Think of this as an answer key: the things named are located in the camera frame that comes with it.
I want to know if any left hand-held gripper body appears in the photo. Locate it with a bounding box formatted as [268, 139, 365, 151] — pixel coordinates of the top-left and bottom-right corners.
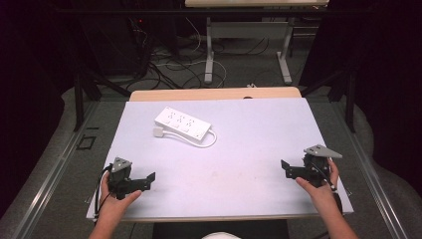
[107, 156, 135, 201]

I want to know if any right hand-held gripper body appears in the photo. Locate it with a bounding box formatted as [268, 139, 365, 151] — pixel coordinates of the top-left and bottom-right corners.
[303, 143, 343, 189]

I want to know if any person's left hand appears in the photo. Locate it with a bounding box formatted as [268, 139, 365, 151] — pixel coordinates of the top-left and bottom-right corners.
[99, 172, 143, 219]

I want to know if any person's right hand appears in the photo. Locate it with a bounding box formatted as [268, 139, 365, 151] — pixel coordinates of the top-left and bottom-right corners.
[295, 158, 340, 209]

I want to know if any white table mat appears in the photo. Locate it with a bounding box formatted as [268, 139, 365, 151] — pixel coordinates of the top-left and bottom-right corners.
[86, 97, 354, 222]

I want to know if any white power strip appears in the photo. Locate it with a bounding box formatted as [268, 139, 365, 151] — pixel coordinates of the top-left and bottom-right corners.
[153, 106, 213, 144]

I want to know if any black metal stand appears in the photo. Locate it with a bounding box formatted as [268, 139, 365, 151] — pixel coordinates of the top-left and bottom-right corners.
[73, 64, 132, 132]
[299, 68, 357, 133]

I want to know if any person's white clothing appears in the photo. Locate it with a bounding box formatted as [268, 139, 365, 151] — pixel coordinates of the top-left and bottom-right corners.
[201, 231, 243, 239]

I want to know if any wooden table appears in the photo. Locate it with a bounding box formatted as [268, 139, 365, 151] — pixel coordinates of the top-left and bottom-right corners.
[121, 86, 332, 223]

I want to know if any black equipment cabinet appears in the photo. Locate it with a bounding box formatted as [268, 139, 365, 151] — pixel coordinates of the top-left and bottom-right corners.
[79, 14, 152, 78]

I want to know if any white desk with metal legs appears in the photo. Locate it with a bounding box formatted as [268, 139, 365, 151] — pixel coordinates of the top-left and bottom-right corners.
[184, 0, 330, 86]

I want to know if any black horizontal bar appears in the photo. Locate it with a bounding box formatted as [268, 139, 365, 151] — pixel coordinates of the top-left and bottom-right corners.
[55, 7, 377, 16]

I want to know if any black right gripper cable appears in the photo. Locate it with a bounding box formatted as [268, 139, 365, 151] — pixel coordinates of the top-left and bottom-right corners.
[312, 161, 343, 215]

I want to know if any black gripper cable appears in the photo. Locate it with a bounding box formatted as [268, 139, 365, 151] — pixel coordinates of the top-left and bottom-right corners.
[312, 161, 343, 215]
[95, 163, 114, 219]

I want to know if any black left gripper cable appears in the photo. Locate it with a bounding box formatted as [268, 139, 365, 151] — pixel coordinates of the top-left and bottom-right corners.
[95, 163, 114, 219]

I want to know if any black floor socket frame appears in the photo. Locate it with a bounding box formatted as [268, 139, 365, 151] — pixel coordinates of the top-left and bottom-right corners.
[76, 134, 98, 151]

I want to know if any aluminium floor rail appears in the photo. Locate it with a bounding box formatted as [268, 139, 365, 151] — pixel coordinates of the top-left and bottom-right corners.
[12, 100, 102, 239]
[330, 99, 410, 239]

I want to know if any white power strip cable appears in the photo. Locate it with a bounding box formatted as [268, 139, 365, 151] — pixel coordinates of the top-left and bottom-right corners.
[159, 127, 218, 149]

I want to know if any tangle of black floor cables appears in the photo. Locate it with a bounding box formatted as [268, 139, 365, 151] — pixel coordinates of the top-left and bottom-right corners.
[127, 18, 271, 91]

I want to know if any white floor cable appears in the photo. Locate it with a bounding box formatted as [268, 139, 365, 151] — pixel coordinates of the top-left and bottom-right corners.
[155, 16, 229, 90]

